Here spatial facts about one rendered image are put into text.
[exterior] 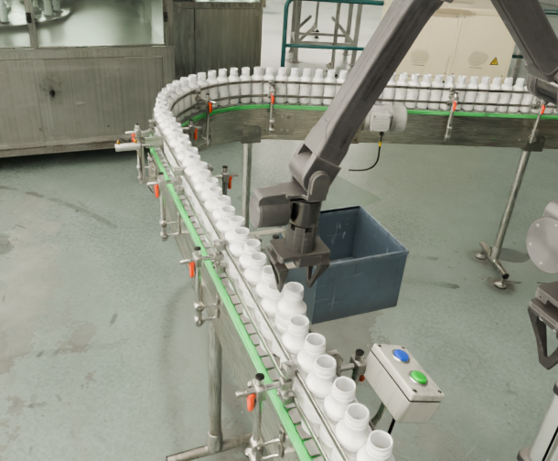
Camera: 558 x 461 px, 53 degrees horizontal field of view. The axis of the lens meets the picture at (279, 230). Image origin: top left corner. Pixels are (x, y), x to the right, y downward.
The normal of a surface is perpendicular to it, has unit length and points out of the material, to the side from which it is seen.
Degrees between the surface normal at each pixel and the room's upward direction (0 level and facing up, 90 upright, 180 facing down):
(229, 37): 90
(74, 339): 0
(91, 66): 90
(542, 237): 90
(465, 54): 90
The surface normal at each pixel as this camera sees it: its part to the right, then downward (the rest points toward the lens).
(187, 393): 0.06, -0.86
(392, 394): -0.85, -0.16
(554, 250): -0.93, 0.14
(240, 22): 0.37, 0.49
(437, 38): 0.06, 0.51
